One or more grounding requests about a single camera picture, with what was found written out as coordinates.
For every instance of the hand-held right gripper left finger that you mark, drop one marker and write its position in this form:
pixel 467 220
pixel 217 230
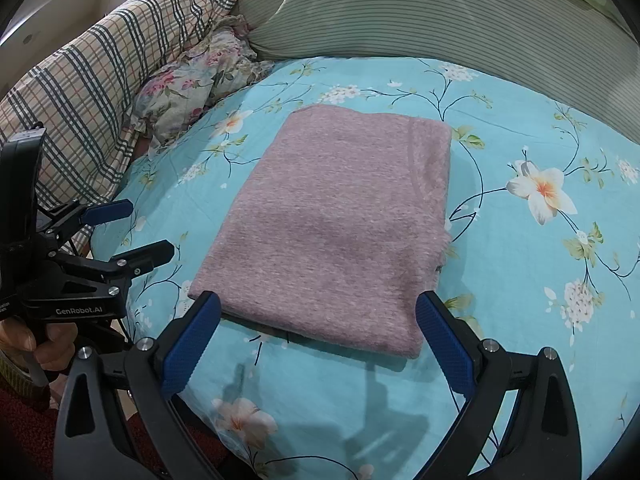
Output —
pixel 192 345

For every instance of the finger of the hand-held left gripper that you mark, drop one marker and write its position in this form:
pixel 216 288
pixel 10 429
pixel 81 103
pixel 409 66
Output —
pixel 107 210
pixel 150 252

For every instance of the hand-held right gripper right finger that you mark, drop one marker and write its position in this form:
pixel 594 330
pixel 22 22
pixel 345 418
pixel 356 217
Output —
pixel 445 345

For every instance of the pink knitted sweater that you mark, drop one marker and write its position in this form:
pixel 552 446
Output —
pixel 330 225

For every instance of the blue floral bed sheet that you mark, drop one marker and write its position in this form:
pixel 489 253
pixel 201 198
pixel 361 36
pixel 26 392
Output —
pixel 525 270

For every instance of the plaid quilt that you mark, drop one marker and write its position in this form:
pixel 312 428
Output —
pixel 100 70

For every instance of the floral ruffled pillow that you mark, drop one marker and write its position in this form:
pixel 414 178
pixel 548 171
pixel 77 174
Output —
pixel 190 80

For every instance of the green striped pillow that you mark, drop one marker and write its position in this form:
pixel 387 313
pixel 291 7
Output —
pixel 425 15

